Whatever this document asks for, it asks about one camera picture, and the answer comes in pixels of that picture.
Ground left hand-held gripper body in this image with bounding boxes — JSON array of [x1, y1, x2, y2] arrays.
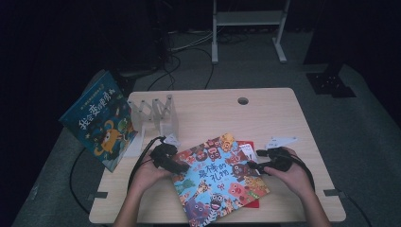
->
[[148, 133, 182, 174]]

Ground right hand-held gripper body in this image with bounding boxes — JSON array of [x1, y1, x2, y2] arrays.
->
[[264, 135, 299, 173]]

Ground white expandable bookend rack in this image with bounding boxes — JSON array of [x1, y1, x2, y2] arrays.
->
[[123, 94, 180, 159]]

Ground colourful animals picture book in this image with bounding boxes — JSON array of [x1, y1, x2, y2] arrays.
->
[[171, 132, 271, 227]]

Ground blue monster picture book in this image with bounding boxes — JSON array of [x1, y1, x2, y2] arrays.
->
[[58, 70, 139, 173]]

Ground person's right hand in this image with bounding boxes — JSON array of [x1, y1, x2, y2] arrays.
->
[[262, 147, 314, 199]]

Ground person's left hand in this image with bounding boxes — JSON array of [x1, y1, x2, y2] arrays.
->
[[128, 156, 174, 197]]

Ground red book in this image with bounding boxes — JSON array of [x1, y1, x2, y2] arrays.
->
[[235, 140, 261, 209]]

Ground black stand with wide base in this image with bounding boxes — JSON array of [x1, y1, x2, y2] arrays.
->
[[107, 61, 159, 98]]

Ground black stand with perforated base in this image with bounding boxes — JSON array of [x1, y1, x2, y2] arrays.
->
[[303, 0, 357, 99]]

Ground white metal stand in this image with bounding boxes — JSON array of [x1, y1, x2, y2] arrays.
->
[[211, 0, 291, 65]]

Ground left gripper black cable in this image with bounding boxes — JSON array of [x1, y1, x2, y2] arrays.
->
[[127, 135, 167, 191]]

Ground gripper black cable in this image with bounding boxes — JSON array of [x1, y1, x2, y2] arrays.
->
[[127, 135, 167, 191], [291, 153, 317, 191]]

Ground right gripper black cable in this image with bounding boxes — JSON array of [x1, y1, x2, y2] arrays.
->
[[291, 153, 317, 191]]

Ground long black floor cable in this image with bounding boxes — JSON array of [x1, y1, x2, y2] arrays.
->
[[69, 148, 102, 216]]

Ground white floor cables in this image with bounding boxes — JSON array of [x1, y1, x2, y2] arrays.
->
[[168, 29, 216, 53]]

